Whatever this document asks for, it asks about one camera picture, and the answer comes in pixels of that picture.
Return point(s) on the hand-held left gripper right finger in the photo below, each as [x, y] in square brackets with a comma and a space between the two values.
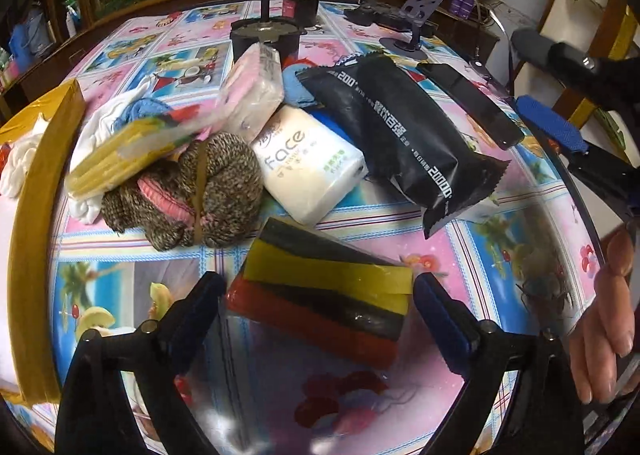
[440, 320]

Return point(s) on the black clamp tool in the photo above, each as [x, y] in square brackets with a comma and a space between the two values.
[375, 12]

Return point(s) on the dark bottle with cork cap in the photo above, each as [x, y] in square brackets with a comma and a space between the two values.
[302, 10]

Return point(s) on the purple bottle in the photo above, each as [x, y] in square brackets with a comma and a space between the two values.
[470, 2]
[455, 0]

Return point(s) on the white bottle green cap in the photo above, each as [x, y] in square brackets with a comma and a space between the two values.
[73, 20]

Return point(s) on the white cloth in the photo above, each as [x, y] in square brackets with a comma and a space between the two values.
[107, 117]

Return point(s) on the black wipes packet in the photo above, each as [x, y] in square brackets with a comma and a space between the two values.
[400, 135]

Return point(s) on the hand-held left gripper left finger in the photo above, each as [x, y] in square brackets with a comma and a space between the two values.
[192, 315]

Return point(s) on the blue towel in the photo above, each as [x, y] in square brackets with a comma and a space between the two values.
[297, 90]

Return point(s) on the black round holder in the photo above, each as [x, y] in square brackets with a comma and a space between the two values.
[265, 40]

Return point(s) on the yellow cloth pack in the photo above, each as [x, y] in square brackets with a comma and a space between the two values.
[120, 155]

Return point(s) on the light blue knit cloth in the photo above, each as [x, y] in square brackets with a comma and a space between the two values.
[145, 110]

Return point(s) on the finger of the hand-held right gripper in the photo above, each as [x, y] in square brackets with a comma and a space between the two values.
[550, 122]
[565, 57]

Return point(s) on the black phone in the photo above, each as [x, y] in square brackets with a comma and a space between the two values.
[470, 102]

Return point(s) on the striped sponge pack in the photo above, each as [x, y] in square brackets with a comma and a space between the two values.
[320, 295]

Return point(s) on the speckled knit bundle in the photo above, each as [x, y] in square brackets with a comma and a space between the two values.
[225, 175]

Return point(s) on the pink tissue pack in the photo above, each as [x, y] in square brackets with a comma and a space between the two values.
[252, 90]

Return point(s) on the white tissue pack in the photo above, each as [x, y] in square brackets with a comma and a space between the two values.
[305, 165]

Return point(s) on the person's right hand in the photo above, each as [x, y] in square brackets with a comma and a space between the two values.
[607, 325]

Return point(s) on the yellow taped cardboard box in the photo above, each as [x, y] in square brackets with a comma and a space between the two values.
[40, 235]

